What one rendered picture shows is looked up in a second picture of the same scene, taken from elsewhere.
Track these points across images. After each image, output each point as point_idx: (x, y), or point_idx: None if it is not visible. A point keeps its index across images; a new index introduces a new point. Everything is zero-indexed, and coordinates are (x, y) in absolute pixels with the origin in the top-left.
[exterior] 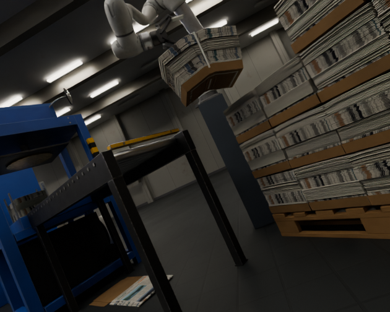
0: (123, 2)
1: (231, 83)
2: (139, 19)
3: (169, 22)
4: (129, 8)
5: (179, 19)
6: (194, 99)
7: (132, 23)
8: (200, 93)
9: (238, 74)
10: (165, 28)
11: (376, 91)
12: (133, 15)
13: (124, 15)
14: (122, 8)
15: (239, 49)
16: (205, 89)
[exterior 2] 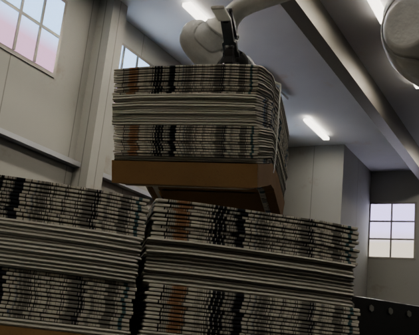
0: (185, 35)
1: (209, 188)
2: (277, 0)
3: (226, 26)
4: (200, 32)
5: (225, 12)
6: (259, 209)
7: (210, 56)
8: (237, 199)
9: (151, 184)
10: (226, 42)
11: None
12: (252, 10)
13: (190, 56)
14: (184, 47)
15: (116, 131)
16: (239, 190)
